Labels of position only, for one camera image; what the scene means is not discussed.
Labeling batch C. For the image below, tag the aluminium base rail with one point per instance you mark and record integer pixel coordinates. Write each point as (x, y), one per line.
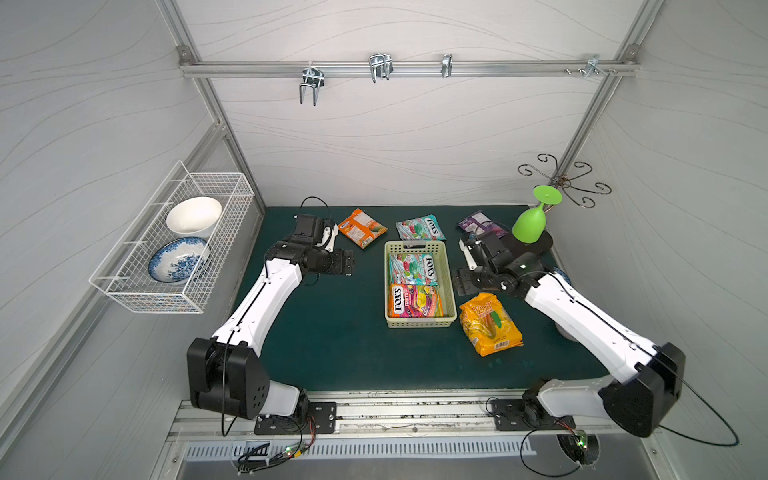
(368, 414)

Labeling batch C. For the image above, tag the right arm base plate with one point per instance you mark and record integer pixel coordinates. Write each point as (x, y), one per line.
(511, 415)

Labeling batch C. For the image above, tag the metal hook right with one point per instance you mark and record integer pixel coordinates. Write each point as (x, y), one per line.
(592, 68)

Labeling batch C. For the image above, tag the blue floral small bowl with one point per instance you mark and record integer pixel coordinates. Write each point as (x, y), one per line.
(563, 275)

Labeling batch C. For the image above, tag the aluminium top rail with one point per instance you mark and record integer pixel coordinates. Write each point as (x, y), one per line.
(402, 69)

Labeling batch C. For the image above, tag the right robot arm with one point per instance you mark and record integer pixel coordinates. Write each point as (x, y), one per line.
(643, 381)

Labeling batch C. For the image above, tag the orange fruits candy bag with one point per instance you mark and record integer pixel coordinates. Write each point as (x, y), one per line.
(361, 229)

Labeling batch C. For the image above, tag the teal mint blossom candy bag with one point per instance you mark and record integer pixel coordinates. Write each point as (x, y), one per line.
(412, 269)

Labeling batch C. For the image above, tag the white wire wall basket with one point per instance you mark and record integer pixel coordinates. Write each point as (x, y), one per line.
(123, 274)

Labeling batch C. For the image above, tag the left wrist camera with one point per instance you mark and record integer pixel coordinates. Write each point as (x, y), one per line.
(315, 232)

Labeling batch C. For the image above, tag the purple candy bag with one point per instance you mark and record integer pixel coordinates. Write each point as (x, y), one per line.
(479, 223)

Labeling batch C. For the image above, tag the metal single hook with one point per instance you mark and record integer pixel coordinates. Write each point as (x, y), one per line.
(446, 66)

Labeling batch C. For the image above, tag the yellow orange candy bag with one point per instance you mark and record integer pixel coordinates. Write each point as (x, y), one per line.
(488, 326)

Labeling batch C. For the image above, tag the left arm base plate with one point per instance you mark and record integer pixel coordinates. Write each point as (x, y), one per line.
(308, 418)

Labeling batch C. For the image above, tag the mint blossom candy bag front-up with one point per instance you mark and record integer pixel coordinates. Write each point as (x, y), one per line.
(421, 228)

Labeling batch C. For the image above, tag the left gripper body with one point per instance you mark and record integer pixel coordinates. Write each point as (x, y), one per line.
(346, 261)

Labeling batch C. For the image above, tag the metal double hook left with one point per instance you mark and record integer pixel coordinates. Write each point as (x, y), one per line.
(312, 81)

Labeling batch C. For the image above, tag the white bowl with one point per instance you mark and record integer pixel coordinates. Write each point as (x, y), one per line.
(195, 217)

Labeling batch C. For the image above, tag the light green plastic basket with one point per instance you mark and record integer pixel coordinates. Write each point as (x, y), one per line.
(445, 287)

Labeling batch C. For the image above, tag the metal double hook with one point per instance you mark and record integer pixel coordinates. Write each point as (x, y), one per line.
(380, 66)
(312, 81)

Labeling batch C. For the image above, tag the lilac bowl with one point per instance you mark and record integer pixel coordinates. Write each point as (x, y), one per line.
(566, 334)

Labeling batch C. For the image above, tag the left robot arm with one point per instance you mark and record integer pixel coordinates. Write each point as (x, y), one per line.
(225, 371)

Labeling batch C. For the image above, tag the metal double hook middle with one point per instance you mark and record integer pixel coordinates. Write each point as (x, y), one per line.
(380, 66)

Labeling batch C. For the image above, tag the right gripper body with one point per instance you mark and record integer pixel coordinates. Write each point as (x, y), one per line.
(466, 282)

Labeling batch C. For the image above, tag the blue floral plate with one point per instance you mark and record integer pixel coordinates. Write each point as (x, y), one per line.
(177, 261)

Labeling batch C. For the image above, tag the black metal cup stand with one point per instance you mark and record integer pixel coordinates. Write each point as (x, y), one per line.
(580, 196)

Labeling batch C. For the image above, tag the green plastic wine glass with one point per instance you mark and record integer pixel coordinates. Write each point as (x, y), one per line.
(531, 224)

